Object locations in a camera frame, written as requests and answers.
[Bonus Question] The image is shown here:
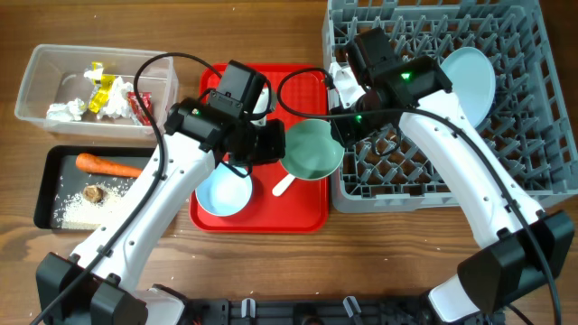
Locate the black plastic tray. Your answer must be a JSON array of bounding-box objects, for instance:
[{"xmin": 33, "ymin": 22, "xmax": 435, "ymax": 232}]
[{"xmin": 33, "ymin": 145, "xmax": 154, "ymax": 230}]

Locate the grey dishwasher rack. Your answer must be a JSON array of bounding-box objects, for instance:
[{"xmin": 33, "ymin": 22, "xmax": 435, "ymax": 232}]
[{"xmin": 322, "ymin": 0, "xmax": 577, "ymax": 213}]

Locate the light blue bowl with rice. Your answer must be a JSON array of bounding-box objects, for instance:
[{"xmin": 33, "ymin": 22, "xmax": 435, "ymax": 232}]
[{"xmin": 195, "ymin": 164, "xmax": 253, "ymax": 217}]

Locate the green bowl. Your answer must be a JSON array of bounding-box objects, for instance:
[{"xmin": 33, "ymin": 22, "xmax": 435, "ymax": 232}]
[{"xmin": 280, "ymin": 119, "xmax": 345, "ymax": 181}]

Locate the yellow snack wrapper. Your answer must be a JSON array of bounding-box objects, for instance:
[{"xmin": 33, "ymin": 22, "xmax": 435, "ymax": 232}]
[{"xmin": 84, "ymin": 61, "xmax": 117, "ymax": 114}]

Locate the red serving tray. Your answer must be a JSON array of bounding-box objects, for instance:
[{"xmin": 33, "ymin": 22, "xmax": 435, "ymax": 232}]
[{"xmin": 189, "ymin": 72, "xmax": 329, "ymax": 233}]

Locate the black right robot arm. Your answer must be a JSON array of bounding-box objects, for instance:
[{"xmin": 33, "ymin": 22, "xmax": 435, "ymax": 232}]
[{"xmin": 331, "ymin": 28, "xmax": 574, "ymax": 324}]

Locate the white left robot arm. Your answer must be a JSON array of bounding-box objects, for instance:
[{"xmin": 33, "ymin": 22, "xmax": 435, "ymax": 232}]
[{"xmin": 34, "ymin": 98, "xmax": 284, "ymax": 324}]

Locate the clear plastic bin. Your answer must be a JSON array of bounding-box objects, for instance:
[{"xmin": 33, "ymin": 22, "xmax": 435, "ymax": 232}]
[{"xmin": 14, "ymin": 44, "xmax": 157, "ymax": 140}]

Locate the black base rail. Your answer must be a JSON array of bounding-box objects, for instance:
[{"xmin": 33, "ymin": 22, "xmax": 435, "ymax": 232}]
[{"xmin": 178, "ymin": 296, "xmax": 434, "ymax": 325}]

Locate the orange carrot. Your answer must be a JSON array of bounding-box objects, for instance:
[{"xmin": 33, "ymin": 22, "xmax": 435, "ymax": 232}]
[{"xmin": 76, "ymin": 153, "xmax": 142, "ymax": 178}]

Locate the brown food scrap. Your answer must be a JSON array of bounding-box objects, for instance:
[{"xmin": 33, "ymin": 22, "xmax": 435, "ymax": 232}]
[{"xmin": 82, "ymin": 185, "xmax": 105, "ymax": 204}]

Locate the white plastic spoon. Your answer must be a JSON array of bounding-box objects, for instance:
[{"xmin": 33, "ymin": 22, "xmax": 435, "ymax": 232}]
[{"xmin": 272, "ymin": 173, "xmax": 295, "ymax": 197}]

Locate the red snack wrapper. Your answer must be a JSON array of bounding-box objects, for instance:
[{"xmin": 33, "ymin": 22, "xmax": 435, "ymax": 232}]
[{"xmin": 126, "ymin": 92, "xmax": 153, "ymax": 126}]

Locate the pile of white rice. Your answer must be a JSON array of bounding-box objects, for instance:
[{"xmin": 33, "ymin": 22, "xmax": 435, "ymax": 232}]
[{"xmin": 50, "ymin": 179, "xmax": 133, "ymax": 230}]

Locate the large light blue plate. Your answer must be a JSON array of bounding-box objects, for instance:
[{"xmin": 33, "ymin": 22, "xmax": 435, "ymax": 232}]
[{"xmin": 441, "ymin": 47, "xmax": 496, "ymax": 128}]

